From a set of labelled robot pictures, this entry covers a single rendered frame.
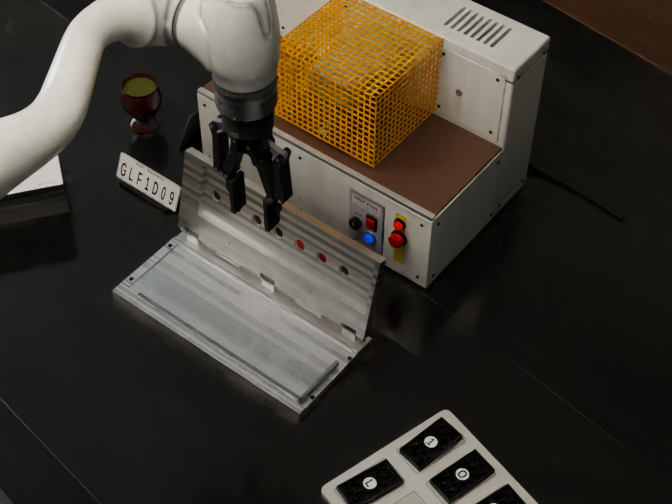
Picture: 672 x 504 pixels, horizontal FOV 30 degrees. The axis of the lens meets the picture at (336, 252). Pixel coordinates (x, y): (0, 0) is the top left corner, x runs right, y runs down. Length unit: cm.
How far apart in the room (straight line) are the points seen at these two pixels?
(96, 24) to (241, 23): 19
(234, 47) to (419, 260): 76
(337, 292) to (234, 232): 24
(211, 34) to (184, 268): 77
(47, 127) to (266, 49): 35
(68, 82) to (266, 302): 86
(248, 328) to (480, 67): 62
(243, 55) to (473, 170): 73
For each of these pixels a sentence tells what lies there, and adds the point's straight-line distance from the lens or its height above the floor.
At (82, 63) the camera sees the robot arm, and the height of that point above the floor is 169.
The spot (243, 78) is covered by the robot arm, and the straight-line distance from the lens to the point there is 170.
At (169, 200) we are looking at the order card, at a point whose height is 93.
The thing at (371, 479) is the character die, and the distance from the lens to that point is 207.
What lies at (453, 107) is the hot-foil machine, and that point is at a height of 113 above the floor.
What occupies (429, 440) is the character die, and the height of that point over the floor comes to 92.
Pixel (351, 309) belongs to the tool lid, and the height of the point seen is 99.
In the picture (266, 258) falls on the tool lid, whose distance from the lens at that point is 227.
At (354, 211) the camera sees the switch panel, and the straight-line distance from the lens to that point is 231.
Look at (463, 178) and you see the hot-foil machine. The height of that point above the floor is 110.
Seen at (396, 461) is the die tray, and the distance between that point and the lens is 210.
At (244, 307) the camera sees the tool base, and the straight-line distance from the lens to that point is 228.
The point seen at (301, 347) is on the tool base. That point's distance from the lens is 222.
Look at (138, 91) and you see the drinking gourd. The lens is 259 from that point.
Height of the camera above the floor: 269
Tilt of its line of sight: 49 degrees down
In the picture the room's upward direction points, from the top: 1 degrees clockwise
